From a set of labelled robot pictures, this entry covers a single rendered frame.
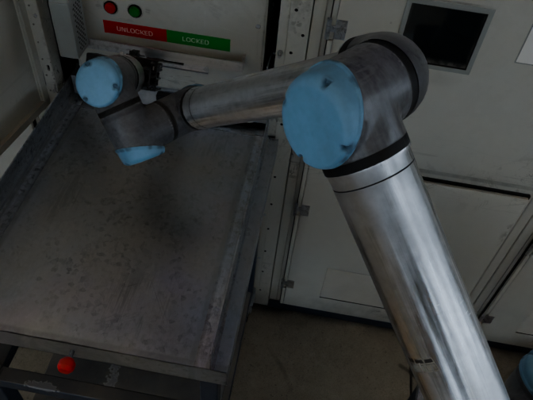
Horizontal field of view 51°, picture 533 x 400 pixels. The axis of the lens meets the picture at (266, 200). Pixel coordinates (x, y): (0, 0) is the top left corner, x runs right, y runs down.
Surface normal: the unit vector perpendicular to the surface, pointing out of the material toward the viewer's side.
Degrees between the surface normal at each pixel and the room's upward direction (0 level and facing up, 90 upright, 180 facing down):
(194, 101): 62
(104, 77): 56
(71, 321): 0
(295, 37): 90
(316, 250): 90
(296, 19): 90
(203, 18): 90
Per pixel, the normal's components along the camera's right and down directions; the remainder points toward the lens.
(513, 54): -0.16, 0.72
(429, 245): 0.42, 0.03
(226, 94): -0.76, -0.08
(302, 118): -0.73, 0.33
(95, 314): 0.08, -0.66
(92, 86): -0.14, 0.22
